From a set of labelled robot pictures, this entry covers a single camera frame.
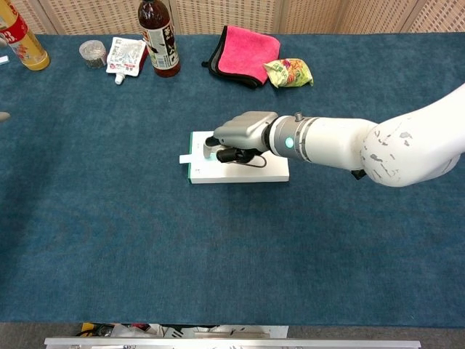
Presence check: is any pink microfiber cloth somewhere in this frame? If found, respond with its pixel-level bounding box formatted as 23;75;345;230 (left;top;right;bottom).
201;24;282;90

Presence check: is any woven folding screen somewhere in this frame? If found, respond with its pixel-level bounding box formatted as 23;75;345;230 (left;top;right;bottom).
7;0;465;36

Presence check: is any white paper box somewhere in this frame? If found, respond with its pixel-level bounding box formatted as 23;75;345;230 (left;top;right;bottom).
188;130;291;185

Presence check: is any orange juice bottle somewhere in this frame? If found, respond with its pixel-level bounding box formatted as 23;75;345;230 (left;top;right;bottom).
0;0;51;72

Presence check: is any aluminium profile rail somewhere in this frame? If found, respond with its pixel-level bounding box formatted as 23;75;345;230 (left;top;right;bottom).
44;337;422;349

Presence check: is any yellow black cable bundle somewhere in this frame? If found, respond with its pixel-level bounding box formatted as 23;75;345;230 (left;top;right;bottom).
75;322;110;337

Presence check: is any dark sauce bottle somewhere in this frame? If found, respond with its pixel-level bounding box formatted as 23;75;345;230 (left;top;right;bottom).
137;0;182;79

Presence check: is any small clear jar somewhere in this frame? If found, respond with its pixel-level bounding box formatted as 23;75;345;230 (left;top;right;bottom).
78;39;108;70

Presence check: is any pale green paper strip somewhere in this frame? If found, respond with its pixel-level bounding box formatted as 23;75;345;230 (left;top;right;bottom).
179;152;219;165

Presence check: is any white spout pouch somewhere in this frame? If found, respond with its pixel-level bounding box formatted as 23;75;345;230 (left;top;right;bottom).
105;36;147;86

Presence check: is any yellow snack bag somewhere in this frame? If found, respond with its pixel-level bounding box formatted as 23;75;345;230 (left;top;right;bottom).
262;57;314;89

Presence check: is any blue felt table cover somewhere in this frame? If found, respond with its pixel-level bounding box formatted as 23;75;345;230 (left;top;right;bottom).
0;32;465;326

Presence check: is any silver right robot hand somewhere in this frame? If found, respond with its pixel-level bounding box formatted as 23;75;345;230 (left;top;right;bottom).
203;111;279;165

